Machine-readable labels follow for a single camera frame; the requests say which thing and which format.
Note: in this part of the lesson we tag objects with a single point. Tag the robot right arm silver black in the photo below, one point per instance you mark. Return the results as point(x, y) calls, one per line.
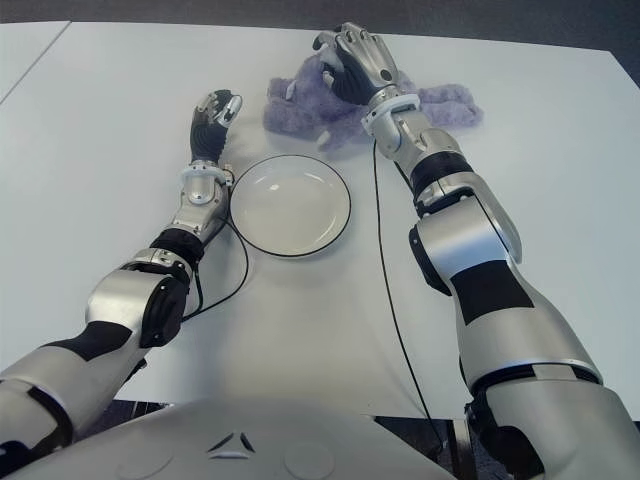
point(480, 280)

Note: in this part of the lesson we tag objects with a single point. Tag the purple plush doll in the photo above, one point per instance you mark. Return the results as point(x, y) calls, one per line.
point(300, 110)

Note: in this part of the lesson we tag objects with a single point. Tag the robot right hand black silver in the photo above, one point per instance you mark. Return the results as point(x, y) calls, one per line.
point(362, 65)

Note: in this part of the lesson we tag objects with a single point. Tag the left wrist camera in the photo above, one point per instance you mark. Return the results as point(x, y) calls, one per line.
point(228, 176)

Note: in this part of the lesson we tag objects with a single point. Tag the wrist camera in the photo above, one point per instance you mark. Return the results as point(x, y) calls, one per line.
point(228, 176)
point(369, 122)

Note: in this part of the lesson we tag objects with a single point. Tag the grey robot torso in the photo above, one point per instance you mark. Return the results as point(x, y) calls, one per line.
point(225, 450)

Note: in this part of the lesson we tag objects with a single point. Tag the robot left hand black silver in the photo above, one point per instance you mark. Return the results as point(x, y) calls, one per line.
point(207, 137)

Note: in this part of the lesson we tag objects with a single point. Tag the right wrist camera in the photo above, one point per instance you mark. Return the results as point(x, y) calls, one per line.
point(369, 122)

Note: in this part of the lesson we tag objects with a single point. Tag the robot left arm silver black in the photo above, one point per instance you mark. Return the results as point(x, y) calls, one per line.
point(130, 300)

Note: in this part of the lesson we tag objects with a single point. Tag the white plate with black rim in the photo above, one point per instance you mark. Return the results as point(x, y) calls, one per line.
point(290, 207)

